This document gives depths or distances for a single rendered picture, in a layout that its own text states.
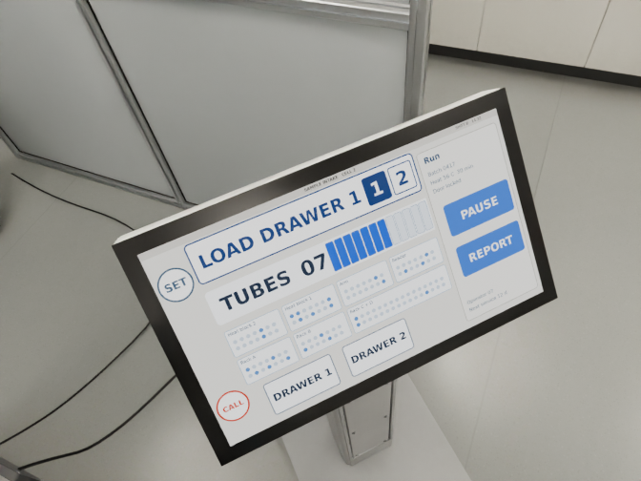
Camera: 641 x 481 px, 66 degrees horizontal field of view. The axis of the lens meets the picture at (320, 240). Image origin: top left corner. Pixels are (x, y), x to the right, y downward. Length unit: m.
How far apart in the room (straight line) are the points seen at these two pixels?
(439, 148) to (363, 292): 0.21
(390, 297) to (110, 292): 1.61
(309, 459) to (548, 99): 1.95
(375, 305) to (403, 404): 1.03
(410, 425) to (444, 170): 1.11
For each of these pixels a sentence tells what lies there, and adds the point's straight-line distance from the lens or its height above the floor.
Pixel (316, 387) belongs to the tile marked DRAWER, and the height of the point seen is 0.99.
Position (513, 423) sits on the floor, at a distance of 1.73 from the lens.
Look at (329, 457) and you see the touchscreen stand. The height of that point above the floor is 0.04.
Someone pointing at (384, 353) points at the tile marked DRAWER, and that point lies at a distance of 0.68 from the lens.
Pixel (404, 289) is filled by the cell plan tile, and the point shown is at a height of 1.05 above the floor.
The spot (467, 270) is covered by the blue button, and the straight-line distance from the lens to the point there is 0.69.
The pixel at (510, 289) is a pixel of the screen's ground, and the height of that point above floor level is 1.00.
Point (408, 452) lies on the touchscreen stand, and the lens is 1.62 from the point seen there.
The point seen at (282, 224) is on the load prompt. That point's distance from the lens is 0.59.
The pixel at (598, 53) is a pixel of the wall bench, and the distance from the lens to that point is 2.70.
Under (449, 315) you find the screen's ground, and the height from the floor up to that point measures 1.00.
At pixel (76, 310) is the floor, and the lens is 2.16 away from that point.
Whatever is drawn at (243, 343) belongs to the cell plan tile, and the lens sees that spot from 0.62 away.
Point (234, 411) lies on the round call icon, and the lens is 0.66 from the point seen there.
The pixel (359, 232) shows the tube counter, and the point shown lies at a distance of 0.62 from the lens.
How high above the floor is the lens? 1.62
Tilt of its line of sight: 54 degrees down
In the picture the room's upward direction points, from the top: 10 degrees counter-clockwise
